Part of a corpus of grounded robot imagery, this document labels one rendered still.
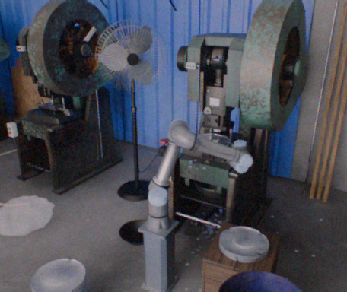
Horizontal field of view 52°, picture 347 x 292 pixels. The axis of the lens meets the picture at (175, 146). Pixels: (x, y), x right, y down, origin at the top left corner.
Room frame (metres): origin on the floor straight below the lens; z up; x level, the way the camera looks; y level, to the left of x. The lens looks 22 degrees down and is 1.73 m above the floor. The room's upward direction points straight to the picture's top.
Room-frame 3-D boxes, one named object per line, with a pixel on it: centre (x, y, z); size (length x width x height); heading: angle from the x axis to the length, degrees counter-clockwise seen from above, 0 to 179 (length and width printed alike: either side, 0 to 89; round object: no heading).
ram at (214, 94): (2.49, -0.30, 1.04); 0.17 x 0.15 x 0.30; 150
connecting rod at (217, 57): (2.52, -0.32, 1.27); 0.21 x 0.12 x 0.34; 150
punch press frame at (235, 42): (2.65, -0.39, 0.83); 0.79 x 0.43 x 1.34; 150
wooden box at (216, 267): (1.77, -0.41, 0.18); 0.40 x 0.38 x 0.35; 156
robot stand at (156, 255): (1.85, 0.10, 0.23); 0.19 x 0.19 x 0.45; 62
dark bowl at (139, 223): (2.33, 0.29, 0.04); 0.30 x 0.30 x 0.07
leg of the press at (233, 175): (2.51, -0.62, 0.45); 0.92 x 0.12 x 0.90; 150
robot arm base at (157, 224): (1.85, 0.10, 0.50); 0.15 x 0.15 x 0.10
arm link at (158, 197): (1.86, 0.10, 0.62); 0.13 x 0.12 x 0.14; 3
